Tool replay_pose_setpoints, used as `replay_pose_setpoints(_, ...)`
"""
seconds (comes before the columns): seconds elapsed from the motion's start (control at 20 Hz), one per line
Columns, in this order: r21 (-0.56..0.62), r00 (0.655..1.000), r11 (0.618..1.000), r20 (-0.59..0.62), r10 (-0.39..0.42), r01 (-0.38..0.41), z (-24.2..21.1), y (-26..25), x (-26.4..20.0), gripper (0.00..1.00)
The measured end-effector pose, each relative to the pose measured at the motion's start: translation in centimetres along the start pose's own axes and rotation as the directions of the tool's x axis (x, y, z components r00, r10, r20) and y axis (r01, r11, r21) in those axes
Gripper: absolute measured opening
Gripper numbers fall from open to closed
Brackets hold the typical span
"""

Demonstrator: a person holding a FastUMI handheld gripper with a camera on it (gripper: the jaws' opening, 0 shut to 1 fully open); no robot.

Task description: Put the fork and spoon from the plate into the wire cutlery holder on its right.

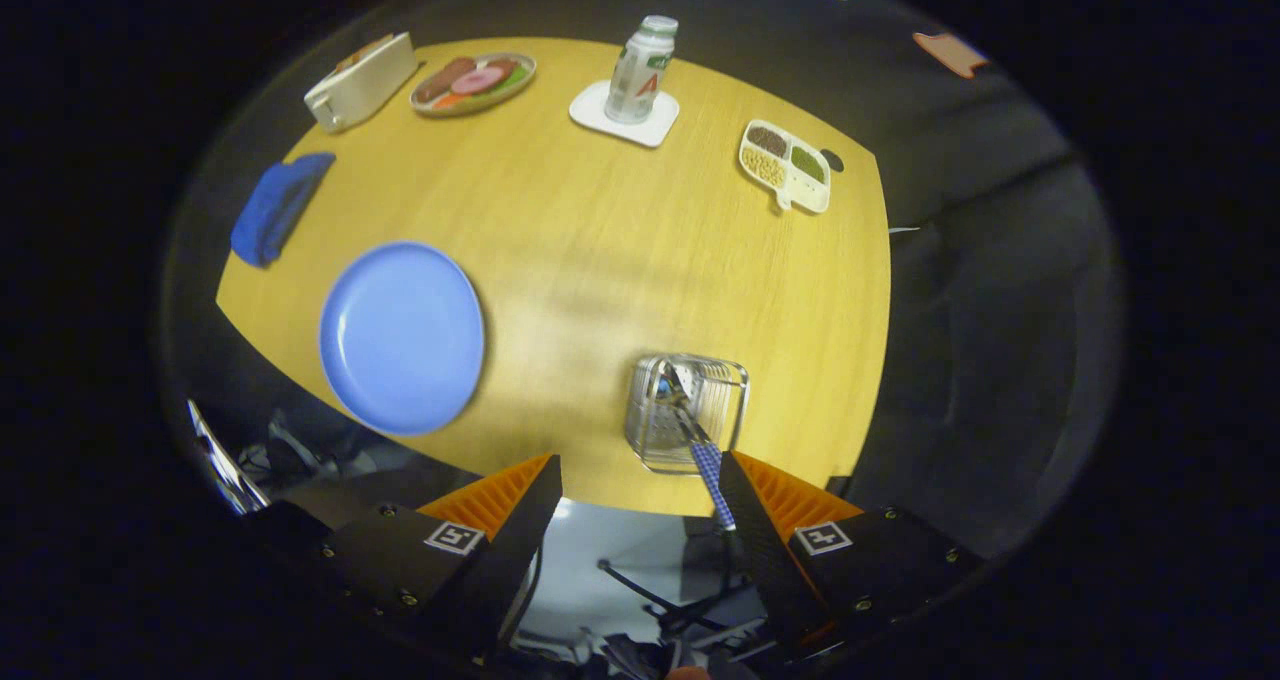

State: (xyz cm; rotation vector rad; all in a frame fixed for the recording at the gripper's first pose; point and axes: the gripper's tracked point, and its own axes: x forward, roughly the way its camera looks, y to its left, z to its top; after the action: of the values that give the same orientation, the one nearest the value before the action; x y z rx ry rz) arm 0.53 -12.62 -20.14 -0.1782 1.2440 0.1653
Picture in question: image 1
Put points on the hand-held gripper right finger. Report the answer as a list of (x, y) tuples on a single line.
[(770, 560)]

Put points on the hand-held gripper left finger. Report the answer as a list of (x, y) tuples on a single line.
[(505, 560)]

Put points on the black chair base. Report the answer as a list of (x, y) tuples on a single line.
[(665, 605)]

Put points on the blue round plate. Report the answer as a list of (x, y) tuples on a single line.
[(400, 340)]

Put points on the chrome chair leg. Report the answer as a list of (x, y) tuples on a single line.
[(225, 465)]

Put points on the white divided bean tray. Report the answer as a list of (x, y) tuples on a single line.
[(785, 165)]

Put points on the blue folded cloth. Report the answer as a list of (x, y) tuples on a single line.
[(270, 210)]

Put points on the white square coaster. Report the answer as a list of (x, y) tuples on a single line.
[(600, 115)]

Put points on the small beige food plate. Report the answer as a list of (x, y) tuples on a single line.
[(472, 103)]

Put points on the pink ham slice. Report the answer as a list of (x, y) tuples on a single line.
[(477, 80)]

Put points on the brown meat piece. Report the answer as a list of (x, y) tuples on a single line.
[(440, 80)]

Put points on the green lettuce leaf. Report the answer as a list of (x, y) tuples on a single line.
[(515, 75)]

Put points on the white toaster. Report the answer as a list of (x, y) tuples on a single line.
[(365, 85)]

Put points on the white drink bottle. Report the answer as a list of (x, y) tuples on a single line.
[(638, 75)]

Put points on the brown toast slice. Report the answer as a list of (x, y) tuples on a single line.
[(362, 52)]

